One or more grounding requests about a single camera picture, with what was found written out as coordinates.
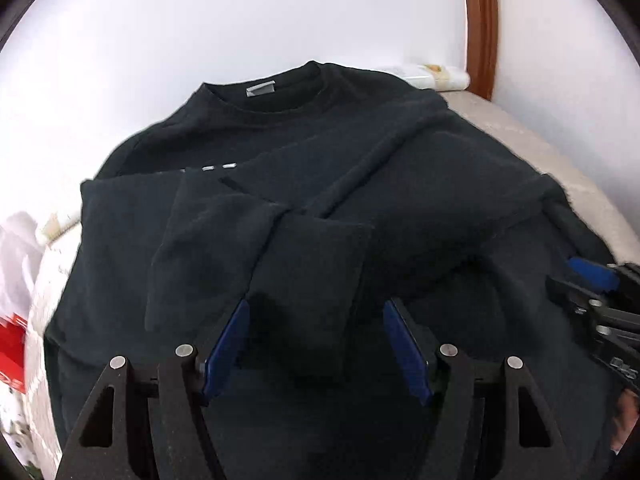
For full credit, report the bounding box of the red paper bag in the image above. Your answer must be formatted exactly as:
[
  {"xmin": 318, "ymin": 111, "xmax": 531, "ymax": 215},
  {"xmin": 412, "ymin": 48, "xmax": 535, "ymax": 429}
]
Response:
[{"xmin": 0, "ymin": 312, "xmax": 29, "ymax": 394}]

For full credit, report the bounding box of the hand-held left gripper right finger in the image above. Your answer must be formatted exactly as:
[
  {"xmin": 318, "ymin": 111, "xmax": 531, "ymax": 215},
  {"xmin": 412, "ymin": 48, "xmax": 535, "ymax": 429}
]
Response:
[{"xmin": 382, "ymin": 297, "xmax": 609, "ymax": 480}]

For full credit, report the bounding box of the black sweatshirt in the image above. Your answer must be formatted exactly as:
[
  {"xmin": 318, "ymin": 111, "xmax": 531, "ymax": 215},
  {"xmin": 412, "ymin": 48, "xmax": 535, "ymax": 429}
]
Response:
[{"xmin": 44, "ymin": 60, "xmax": 626, "ymax": 480}]

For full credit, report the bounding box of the brown wooden door frame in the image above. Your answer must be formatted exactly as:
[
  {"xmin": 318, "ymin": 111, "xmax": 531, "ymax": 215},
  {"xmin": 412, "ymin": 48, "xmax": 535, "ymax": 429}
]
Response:
[{"xmin": 460, "ymin": 0, "xmax": 501, "ymax": 102}]

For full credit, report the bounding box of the person's right hand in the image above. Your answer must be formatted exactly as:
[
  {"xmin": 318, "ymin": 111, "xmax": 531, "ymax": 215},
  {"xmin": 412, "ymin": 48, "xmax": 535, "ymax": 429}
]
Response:
[{"xmin": 609, "ymin": 389, "xmax": 640, "ymax": 457}]

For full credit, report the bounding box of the red and white packaging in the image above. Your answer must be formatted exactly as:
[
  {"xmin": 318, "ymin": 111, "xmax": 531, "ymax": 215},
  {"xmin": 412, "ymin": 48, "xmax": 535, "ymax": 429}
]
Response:
[{"xmin": 0, "ymin": 211, "xmax": 49, "ymax": 321}]

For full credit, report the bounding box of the striped mattress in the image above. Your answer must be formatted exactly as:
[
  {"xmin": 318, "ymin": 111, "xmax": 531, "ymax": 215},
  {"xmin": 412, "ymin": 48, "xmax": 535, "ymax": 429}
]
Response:
[{"xmin": 20, "ymin": 87, "xmax": 640, "ymax": 480}]

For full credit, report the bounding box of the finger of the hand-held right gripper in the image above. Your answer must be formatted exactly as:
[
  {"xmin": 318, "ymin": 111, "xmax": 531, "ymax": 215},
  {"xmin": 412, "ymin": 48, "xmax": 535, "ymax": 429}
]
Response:
[
  {"xmin": 565, "ymin": 256, "xmax": 640, "ymax": 295},
  {"xmin": 545, "ymin": 274, "xmax": 640, "ymax": 343}
]

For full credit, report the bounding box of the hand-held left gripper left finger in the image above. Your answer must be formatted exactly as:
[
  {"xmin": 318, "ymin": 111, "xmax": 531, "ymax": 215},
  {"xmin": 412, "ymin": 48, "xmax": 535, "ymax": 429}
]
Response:
[{"xmin": 55, "ymin": 298, "xmax": 251, "ymax": 480}]

